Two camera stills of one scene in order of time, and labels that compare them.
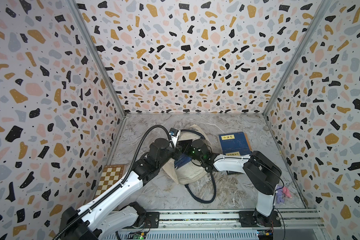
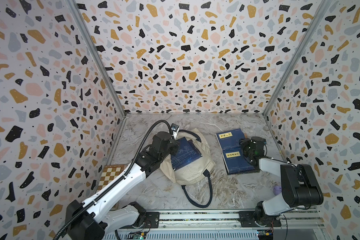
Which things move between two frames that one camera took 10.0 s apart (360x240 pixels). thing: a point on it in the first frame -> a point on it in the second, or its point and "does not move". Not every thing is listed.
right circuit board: [265, 234] does not move
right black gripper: [187, 147] -> [248, 141]
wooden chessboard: [110, 174] does not move
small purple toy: [279, 195] does not move
